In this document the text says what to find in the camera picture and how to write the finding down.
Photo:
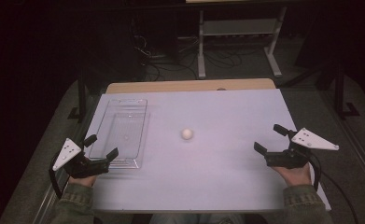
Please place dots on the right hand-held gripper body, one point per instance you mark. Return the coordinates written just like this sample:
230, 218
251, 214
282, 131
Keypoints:
312, 140

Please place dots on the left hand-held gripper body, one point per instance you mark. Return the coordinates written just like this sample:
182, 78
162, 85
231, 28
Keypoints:
67, 152

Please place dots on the clear plastic container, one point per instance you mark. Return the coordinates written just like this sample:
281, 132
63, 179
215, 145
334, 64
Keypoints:
121, 133

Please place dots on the white egg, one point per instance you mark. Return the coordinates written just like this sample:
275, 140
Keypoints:
187, 133

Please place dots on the person's left hand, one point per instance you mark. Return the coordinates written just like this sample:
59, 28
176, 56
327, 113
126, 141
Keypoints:
83, 180

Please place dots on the person's right hand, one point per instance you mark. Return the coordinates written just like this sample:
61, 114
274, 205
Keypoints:
295, 175

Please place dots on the black metal stand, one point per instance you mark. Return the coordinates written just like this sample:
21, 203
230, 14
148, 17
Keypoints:
81, 99
339, 93

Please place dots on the white table cover sheet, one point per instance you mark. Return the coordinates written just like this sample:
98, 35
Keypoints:
217, 174

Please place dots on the wooden table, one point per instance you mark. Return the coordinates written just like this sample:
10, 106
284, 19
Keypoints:
171, 85

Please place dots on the white metal stand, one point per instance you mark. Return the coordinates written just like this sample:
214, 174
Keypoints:
239, 27

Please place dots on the aluminium floor rail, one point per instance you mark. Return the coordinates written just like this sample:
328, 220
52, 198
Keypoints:
357, 149
48, 202

